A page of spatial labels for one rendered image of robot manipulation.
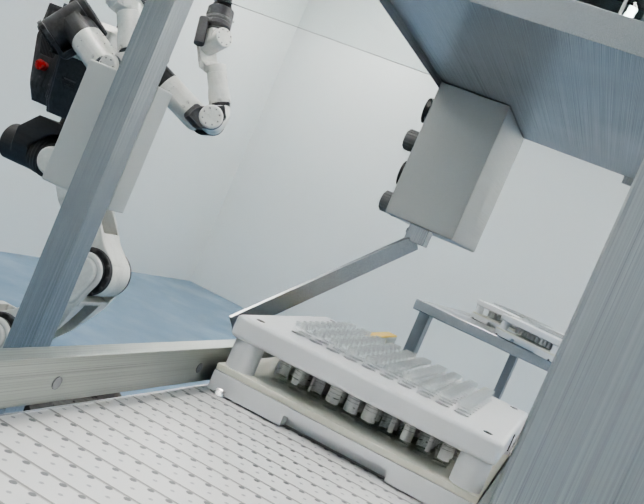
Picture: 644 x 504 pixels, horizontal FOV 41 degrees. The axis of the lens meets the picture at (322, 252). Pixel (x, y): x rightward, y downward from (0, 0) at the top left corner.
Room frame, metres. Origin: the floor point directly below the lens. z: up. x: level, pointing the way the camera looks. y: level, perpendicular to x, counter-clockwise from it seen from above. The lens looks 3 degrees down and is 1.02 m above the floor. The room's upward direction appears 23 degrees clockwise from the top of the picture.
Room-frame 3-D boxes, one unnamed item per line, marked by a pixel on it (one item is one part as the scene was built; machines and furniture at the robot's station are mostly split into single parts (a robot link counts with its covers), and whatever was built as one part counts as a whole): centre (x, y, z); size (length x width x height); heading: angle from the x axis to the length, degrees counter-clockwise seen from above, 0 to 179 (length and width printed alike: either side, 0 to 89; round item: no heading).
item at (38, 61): (2.61, 0.86, 1.12); 0.34 x 0.30 x 0.36; 164
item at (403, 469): (0.81, -0.11, 0.84); 0.24 x 0.24 x 0.02; 72
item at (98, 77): (1.73, 0.49, 0.97); 0.17 x 0.06 x 0.26; 72
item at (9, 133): (2.62, 0.88, 0.85); 0.28 x 0.13 x 0.18; 74
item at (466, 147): (1.31, -0.14, 1.14); 0.22 x 0.11 x 0.20; 162
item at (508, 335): (2.70, -0.77, 0.87); 0.24 x 0.24 x 0.02; 37
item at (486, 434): (0.81, -0.11, 0.89); 0.25 x 0.24 x 0.02; 72
